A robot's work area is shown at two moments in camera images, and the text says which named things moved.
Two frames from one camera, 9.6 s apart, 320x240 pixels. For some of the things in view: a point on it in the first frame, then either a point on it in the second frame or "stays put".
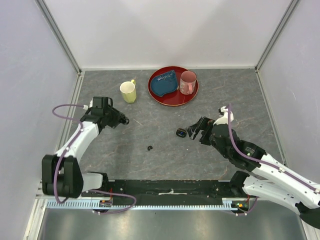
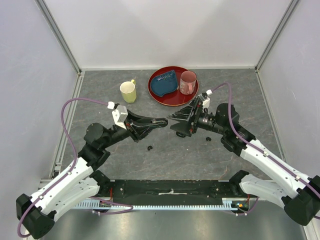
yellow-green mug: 128,91 stays put
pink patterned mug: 188,79 stays put
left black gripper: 117,116 to 135,125
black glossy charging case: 181,132 stays put
